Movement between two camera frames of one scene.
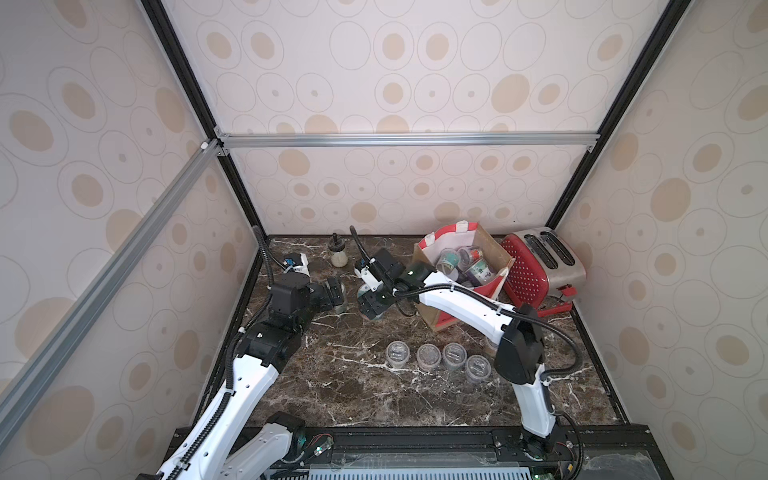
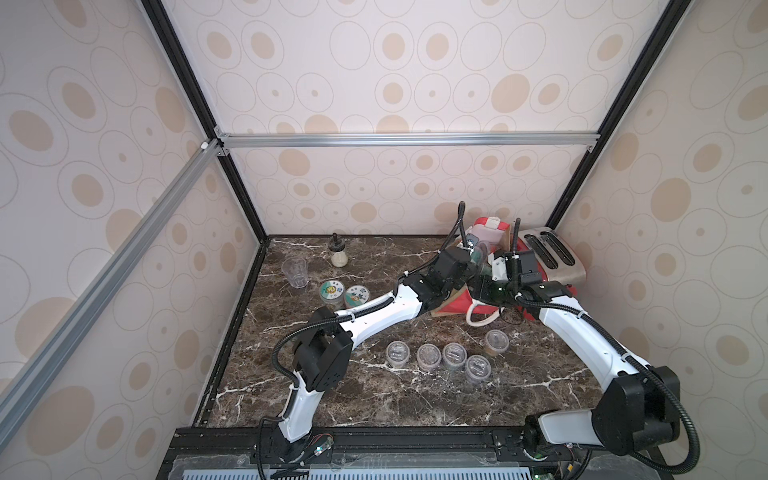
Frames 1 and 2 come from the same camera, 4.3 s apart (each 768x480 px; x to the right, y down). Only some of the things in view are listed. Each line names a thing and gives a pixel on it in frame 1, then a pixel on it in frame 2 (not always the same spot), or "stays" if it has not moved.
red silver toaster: x=545 y=272 stays
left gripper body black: x=319 y=297 → x=457 y=279
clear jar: x=397 y=354 stays
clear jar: x=454 y=356 stays
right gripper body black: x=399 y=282 → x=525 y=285
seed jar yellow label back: x=490 y=347 stays
